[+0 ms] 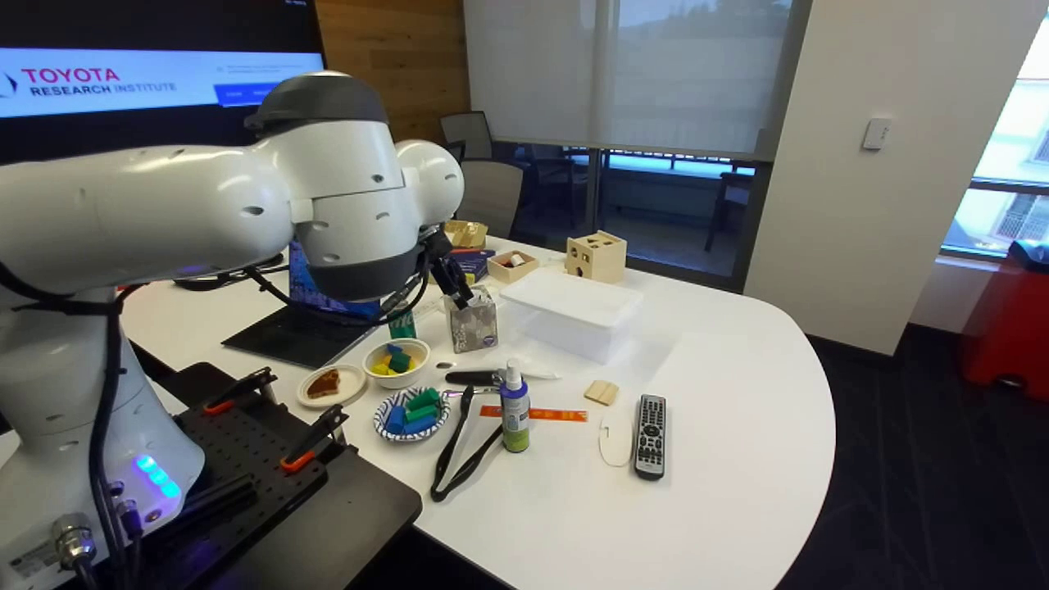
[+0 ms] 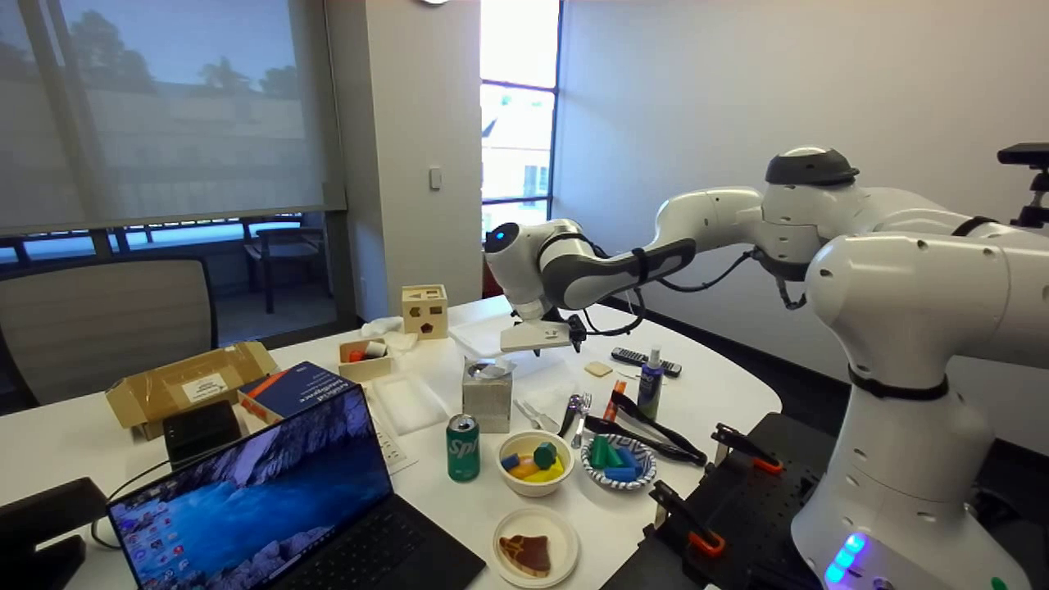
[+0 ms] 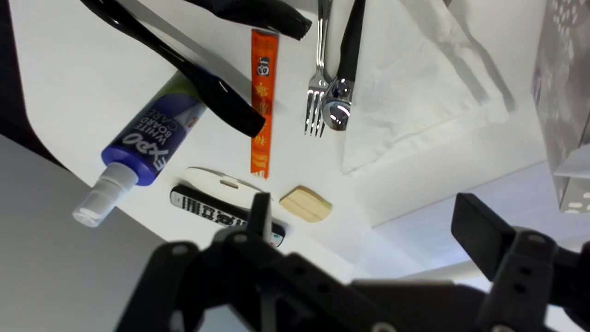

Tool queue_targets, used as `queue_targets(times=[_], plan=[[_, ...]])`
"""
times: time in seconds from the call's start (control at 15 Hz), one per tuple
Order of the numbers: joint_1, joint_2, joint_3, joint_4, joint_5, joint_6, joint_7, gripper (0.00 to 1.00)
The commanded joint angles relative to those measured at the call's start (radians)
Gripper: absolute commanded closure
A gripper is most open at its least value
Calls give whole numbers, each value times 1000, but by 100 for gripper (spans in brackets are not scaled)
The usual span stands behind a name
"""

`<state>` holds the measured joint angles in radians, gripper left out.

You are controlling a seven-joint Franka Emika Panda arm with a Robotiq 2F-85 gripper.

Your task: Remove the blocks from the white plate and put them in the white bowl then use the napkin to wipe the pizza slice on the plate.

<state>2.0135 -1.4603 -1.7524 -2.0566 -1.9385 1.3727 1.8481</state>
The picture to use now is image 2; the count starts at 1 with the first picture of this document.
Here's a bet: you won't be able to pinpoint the green soda can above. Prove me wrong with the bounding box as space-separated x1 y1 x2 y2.
442 409 486 483

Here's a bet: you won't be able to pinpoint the black clamp orange handle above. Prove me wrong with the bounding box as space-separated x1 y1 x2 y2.
707 418 792 477
651 477 730 560

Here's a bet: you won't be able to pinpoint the small wooden tray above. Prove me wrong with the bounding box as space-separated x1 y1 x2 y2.
334 334 398 382

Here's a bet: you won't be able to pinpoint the black mounting plate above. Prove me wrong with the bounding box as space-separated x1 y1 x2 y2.
599 409 859 590

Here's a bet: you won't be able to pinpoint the basket of items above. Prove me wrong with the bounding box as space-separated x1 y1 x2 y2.
105 336 281 441

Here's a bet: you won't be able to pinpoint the black laptop blue screen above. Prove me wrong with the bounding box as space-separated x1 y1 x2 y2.
105 381 491 590

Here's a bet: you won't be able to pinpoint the green cylinder block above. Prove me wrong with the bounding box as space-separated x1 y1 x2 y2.
587 431 624 473

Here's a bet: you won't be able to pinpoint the grey remote control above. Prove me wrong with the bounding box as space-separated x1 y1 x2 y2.
606 345 687 382

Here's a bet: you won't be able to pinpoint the blue book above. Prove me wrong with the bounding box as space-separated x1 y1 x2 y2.
238 359 362 427

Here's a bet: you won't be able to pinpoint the white box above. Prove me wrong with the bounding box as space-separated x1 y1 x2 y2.
365 321 519 440

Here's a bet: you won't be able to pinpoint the small black box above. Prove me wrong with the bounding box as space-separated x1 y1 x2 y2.
161 400 246 468

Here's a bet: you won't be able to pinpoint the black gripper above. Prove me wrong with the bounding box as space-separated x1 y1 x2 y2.
533 304 593 357

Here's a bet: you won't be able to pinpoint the wooden shape sorter cube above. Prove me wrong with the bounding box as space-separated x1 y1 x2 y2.
398 280 452 339

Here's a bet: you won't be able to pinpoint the grey office chair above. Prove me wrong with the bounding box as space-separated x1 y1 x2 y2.
0 253 223 409

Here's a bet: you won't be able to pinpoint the silver metal tongs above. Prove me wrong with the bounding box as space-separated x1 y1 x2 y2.
511 396 552 435

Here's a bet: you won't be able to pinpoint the black handled tool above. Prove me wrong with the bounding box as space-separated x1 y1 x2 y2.
559 391 593 441

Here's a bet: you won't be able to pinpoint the yellow plastic toy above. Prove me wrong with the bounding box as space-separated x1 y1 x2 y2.
504 440 574 483

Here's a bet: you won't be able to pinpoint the blue patterned paper plate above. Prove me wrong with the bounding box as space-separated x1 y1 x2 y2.
577 431 663 493

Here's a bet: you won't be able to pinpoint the white roller blind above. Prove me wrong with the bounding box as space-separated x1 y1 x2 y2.
0 0 333 238

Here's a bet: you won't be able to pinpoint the white bowl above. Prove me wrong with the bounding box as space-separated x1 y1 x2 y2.
491 427 580 503

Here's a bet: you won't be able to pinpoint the dark outdoor chair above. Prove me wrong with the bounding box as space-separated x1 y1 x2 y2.
239 210 334 316

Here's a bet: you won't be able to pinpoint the black desk device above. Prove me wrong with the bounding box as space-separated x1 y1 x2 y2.
0 475 113 590

